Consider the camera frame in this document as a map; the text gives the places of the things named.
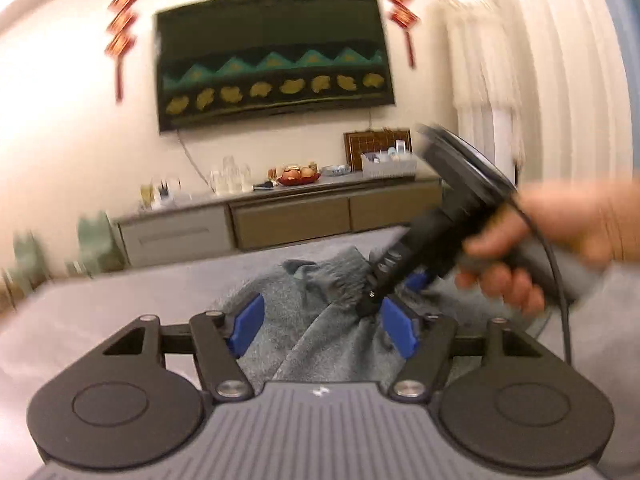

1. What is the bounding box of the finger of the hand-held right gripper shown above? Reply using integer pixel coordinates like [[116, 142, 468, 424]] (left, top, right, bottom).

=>
[[405, 270, 433, 295], [357, 237, 417, 318]]

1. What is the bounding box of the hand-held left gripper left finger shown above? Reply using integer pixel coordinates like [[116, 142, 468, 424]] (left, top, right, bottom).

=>
[[102, 292, 266, 403]]

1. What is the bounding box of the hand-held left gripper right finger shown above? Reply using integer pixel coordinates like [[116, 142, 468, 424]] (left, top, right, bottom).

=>
[[381, 296, 543, 403]]

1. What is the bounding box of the grey garment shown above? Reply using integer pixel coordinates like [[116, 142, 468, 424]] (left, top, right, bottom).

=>
[[212, 245, 501, 396]]

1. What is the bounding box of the person's right forearm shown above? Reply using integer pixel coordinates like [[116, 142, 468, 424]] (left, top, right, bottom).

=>
[[612, 180, 640, 267]]

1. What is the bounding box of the person's right hand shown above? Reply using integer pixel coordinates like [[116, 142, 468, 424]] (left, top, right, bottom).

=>
[[457, 182, 616, 317]]

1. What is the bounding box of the white basket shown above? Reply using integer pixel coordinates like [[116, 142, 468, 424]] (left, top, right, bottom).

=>
[[361, 151, 419, 179]]

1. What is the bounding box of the long low television cabinet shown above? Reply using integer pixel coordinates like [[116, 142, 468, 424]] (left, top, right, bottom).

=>
[[112, 175, 446, 268]]

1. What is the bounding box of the wooden lattice board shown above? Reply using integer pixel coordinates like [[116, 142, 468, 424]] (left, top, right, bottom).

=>
[[344, 129, 414, 173]]

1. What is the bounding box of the red fruit bowl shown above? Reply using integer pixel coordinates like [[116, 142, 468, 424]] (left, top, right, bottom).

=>
[[277, 162, 322, 187]]

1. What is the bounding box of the white curtain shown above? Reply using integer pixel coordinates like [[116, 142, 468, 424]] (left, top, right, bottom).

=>
[[440, 0, 632, 196]]

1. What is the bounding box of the clear glassware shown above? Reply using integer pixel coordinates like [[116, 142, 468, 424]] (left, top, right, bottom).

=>
[[207, 155, 254, 197]]

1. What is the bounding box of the tray with cups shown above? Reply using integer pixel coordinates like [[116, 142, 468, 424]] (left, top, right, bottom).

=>
[[139, 177, 194, 211]]

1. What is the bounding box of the green chair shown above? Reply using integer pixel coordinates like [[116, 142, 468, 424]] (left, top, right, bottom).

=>
[[11, 230, 50, 292], [75, 210, 126, 277]]

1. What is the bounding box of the red hanging decoration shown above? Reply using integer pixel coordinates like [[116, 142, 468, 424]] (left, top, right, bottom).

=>
[[104, 0, 144, 104], [377, 0, 422, 68]]

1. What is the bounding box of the television with patterned dark cover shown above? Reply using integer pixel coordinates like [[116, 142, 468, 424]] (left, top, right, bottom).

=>
[[152, 0, 396, 134]]

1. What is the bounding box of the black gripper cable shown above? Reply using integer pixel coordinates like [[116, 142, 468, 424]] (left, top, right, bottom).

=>
[[510, 200, 573, 367]]

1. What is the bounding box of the television power cable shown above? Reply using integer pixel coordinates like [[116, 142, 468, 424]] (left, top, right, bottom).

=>
[[176, 130, 212, 187]]

